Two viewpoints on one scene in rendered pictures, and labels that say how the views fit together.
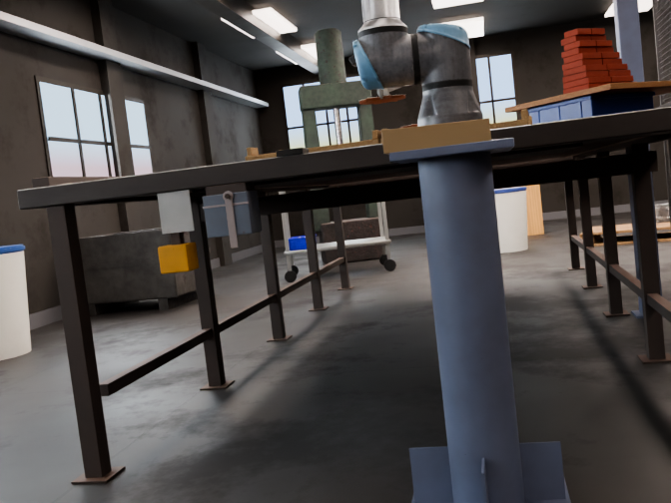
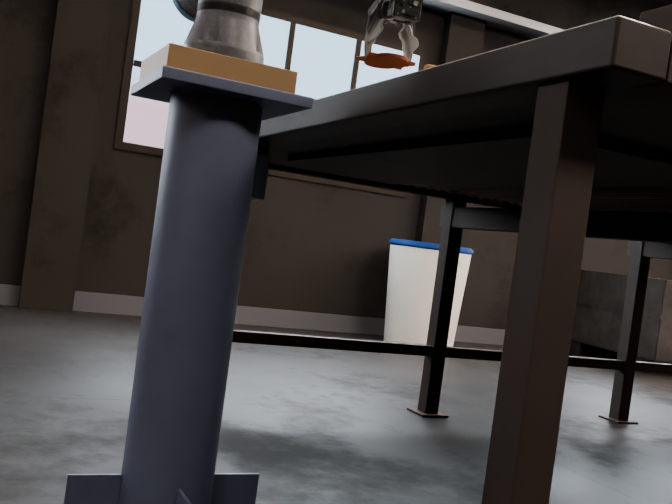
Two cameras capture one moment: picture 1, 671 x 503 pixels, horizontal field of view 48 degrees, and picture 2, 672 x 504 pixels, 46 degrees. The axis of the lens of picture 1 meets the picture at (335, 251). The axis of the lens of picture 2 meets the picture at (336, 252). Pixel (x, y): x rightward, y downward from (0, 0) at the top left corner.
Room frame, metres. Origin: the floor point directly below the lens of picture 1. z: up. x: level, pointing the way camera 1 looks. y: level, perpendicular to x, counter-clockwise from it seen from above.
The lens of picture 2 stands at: (1.09, -1.63, 0.62)
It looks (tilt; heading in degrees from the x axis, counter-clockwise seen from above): 1 degrees down; 53
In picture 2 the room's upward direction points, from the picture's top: 8 degrees clockwise
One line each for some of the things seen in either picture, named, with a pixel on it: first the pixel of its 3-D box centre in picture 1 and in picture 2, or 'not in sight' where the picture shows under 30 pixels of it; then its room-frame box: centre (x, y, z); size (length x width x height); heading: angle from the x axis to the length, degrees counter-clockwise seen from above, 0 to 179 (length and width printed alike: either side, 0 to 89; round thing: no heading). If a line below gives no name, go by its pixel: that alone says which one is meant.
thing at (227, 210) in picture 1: (232, 216); (240, 176); (2.18, 0.28, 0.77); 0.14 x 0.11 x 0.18; 78
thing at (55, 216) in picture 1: (80, 342); not in sight; (2.31, 0.82, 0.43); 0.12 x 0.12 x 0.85; 78
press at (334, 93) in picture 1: (339, 147); not in sight; (8.84, -0.20, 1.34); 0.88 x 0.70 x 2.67; 78
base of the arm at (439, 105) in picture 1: (448, 105); (225, 37); (1.77, -0.30, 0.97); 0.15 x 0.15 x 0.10
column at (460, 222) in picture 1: (471, 329); (188, 323); (1.77, -0.30, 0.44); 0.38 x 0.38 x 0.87; 78
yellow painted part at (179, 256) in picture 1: (175, 232); not in sight; (2.21, 0.46, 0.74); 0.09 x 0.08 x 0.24; 78
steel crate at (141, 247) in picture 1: (143, 268); (648, 322); (6.65, 1.71, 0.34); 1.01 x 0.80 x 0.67; 78
